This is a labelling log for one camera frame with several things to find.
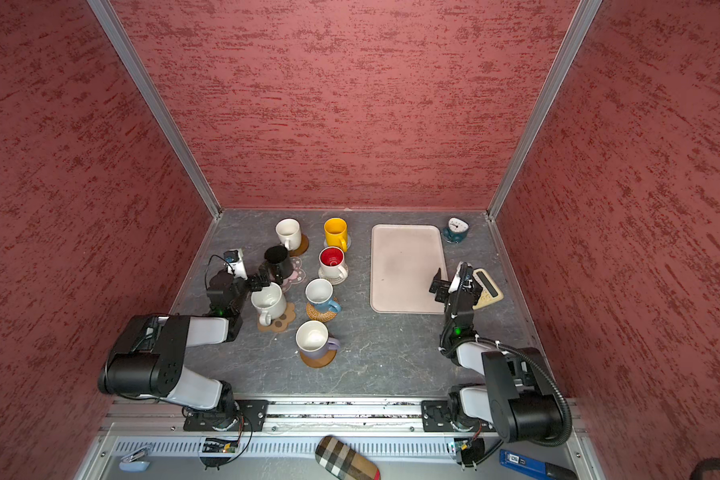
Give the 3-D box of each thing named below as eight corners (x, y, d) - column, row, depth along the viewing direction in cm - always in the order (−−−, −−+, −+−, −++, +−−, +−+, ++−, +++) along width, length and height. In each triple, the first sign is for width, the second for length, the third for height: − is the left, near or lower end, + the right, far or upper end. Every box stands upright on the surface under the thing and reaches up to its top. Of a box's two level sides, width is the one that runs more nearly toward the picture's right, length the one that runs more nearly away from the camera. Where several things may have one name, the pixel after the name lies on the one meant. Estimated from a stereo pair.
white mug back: (299, 361, 85) (292, 349, 77) (303, 334, 90) (297, 320, 82) (337, 361, 85) (335, 350, 77) (339, 334, 90) (337, 320, 82)
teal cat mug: (444, 243, 113) (447, 235, 109) (440, 225, 119) (443, 217, 115) (468, 243, 113) (471, 236, 109) (462, 225, 119) (465, 217, 115)
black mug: (270, 266, 106) (263, 251, 99) (284, 256, 109) (278, 241, 102) (284, 279, 102) (278, 265, 95) (298, 269, 105) (293, 254, 98)
